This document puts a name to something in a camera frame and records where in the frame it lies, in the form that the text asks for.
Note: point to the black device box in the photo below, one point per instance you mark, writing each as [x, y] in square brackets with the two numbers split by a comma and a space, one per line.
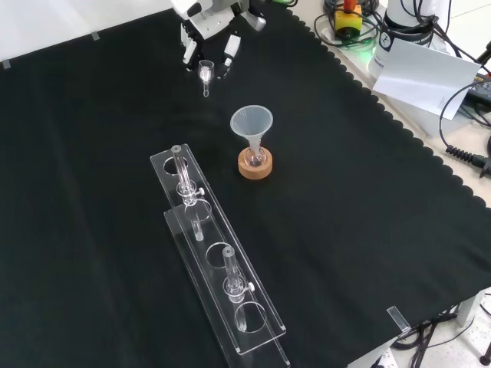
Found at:
[481, 90]

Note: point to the pale board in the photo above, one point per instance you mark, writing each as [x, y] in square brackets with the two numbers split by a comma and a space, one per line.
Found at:
[418, 76]

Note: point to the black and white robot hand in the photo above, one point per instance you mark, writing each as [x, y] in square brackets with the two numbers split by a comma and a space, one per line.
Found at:
[209, 28]

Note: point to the yellow stop button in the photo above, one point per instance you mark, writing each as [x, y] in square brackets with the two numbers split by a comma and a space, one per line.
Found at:
[347, 21]

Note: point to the black cloth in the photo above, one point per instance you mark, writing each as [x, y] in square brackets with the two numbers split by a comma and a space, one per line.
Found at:
[345, 230]

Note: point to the clear acrylic funnel stand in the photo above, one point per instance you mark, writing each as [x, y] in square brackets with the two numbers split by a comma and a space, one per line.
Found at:
[220, 230]

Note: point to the clear glass weighing funnel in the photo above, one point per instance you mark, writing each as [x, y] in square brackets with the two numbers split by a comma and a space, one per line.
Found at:
[205, 73]

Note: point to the black tripod leg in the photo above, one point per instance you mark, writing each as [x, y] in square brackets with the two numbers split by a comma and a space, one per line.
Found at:
[484, 54]

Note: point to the clear round-bottom flask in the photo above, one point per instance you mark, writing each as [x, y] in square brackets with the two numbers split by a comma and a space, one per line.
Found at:
[255, 159]

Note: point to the translucent plastic funnel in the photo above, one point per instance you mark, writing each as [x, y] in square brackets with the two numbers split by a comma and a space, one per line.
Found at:
[251, 122]

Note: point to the clear tape strip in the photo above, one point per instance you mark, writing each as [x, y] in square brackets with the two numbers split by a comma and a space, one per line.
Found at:
[398, 318]

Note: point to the white power strip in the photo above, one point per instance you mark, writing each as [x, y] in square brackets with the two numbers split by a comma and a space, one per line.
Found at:
[383, 360]

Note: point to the grey tape piece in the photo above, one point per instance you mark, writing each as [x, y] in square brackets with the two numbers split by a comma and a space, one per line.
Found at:
[96, 36]
[5, 64]

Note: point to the white table leg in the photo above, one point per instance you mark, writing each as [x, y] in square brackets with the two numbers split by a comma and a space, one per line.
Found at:
[470, 308]

